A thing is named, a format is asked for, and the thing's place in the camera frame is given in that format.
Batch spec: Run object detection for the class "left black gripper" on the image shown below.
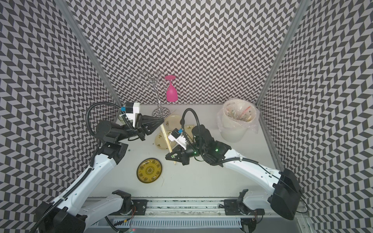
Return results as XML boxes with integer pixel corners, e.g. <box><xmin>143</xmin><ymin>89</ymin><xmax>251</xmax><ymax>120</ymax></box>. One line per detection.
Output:
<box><xmin>116</xmin><ymin>114</ymin><xmax>164</xmax><ymax>143</ymax></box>

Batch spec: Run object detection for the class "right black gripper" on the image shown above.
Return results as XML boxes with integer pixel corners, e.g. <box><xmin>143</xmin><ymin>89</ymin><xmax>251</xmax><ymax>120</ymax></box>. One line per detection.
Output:
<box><xmin>166</xmin><ymin>143</ymin><xmax>207</xmax><ymax>166</ymax></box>

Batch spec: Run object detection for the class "chopsticks green label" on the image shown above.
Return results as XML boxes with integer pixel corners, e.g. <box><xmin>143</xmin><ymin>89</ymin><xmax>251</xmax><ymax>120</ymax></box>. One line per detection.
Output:
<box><xmin>160</xmin><ymin>124</ymin><xmax>173</xmax><ymax>153</ymax></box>

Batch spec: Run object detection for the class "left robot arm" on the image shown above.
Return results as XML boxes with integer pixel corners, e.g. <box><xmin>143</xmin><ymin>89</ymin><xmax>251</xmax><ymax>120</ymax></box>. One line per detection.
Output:
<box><xmin>31</xmin><ymin>102</ymin><xmax>164</xmax><ymax>233</ymax></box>

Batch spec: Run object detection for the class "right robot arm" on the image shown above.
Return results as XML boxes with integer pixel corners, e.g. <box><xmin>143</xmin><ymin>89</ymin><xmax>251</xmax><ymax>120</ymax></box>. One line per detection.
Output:
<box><xmin>165</xmin><ymin>108</ymin><xmax>310</xmax><ymax>220</ymax></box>

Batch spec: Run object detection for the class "cream plate front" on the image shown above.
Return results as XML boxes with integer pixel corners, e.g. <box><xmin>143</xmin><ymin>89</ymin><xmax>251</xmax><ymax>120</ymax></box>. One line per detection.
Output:
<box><xmin>154</xmin><ymin>130</ymin><xmax>176</xmax><ymax>150</ymax></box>

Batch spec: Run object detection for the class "cream plate with black spot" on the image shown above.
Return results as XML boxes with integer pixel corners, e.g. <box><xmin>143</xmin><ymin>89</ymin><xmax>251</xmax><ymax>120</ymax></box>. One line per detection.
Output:
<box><xmin>164</xmin><ymin>114</ymin><xmax>182</xmax><ymax>131</ymax></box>

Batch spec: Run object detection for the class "cream plate right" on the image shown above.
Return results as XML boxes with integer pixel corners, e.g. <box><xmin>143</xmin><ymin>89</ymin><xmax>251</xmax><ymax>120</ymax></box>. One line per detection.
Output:
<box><xmin>184</xmin><ymin>124</ymin><xmax>195</xmax><ymax>138</ymax></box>

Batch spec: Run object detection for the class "green transparent plastic cup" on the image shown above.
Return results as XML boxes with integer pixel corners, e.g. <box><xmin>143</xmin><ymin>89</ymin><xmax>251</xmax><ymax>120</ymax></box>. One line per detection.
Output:
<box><xmin>118</xmin><ymin>112</ymin><xmax>126</xmax><ymax>125</ymax></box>

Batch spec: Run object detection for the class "yellow green patterned plate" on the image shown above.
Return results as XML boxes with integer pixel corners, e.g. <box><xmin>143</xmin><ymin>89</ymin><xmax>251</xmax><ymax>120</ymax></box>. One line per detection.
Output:
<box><xmin>137</xmin><ymin>158</ymin><xmax>163</xmax><ymax>183</ymax></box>

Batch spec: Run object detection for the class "pink plastic wine glass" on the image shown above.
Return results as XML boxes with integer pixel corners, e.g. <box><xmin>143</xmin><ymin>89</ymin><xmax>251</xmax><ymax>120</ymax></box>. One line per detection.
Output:
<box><xmin>165</xmin><ymin>75</ymin><xmax>178</xmax><ymax>103</ymax></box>

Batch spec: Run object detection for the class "metal glass holder stand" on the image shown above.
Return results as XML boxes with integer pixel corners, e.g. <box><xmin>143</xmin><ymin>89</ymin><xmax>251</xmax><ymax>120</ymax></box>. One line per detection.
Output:
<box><xmin>132</xmin><ymin>70</ymin><xmax>170</xmax><ymax>119</ymax></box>

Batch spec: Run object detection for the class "white trash bucket with bag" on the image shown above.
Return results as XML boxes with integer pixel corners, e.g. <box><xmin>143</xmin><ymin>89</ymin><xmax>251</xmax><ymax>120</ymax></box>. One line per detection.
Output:
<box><xmin>217</xmin><ymin>98</ymin><xmax>260</xmax><ymax>142</ymax></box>

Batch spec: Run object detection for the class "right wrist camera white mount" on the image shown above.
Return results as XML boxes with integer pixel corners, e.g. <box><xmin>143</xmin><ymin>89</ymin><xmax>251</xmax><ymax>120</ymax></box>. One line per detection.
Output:
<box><xmin>168</xmin><ymin>128</ymin><xmax>187</xmax><ymax>150</ymax></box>

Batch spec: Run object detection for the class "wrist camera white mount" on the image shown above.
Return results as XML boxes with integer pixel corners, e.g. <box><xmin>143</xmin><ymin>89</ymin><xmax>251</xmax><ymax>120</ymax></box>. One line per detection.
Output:
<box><xmin>120</xmin><ymin>102</ymin><xmax>140</xmax><ymax>128</ymax></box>
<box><xmin>168</xmin><ymin>128</ymin><xmax>187</xmax><ymax>150</ymax></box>

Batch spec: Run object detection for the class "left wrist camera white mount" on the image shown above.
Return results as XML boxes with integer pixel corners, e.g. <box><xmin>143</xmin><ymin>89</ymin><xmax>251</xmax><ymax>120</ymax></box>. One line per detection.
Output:
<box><xmin>120</xmin><ymin>102</ymin><xmax>140</xmax><ymax>128</ymax></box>

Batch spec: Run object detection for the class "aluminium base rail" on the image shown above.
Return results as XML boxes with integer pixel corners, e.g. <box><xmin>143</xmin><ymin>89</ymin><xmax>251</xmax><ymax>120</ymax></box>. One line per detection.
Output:
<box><xmin>62</xmin><ymin>197</ymin><xmax>309</xmax><ymax>233</ymax></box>

